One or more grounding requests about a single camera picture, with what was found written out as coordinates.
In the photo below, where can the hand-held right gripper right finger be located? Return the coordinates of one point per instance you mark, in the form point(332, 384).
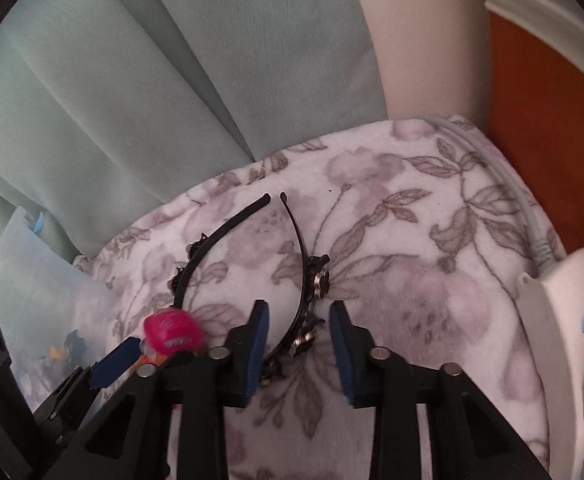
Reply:
point(344, 355)

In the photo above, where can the clear plastic container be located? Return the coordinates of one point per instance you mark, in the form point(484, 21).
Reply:
point(37, 280)

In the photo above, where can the black decorated headband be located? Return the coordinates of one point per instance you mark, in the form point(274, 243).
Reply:
point(318, 280)

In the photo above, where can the pink toy pup figure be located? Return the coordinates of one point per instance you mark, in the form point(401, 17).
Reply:
point(172, 330)

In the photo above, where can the brown wooden bed frame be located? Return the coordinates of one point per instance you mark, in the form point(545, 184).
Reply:
point(536, 110)

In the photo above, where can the white power strip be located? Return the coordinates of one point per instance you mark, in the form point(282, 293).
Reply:
point(561, 320)

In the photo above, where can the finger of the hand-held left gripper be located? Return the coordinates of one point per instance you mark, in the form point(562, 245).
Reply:
point(114, 362)

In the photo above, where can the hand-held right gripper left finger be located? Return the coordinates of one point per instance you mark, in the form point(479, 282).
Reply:
point(257, 345)

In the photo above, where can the pale green curtain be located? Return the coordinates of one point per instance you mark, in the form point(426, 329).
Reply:
point(172, 85)

